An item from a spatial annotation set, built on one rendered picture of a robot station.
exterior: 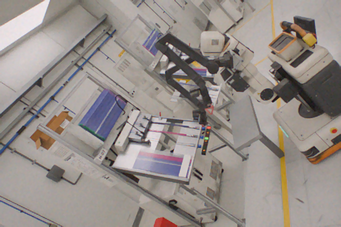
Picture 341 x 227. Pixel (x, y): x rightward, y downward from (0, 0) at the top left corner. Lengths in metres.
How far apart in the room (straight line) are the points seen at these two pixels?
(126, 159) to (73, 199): 1.52
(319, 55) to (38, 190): 3.27
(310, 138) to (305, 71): 0.56
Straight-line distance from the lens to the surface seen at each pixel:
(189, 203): 2.39
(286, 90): 1.89
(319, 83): 1.90
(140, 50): 3.15
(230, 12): 6.39
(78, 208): 3.60
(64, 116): 2.56
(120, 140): 2.28
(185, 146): 2.21
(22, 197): 3.46
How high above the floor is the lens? 1.76
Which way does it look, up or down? 19 degrees down
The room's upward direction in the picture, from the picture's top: 51 degrees counter-clockwise
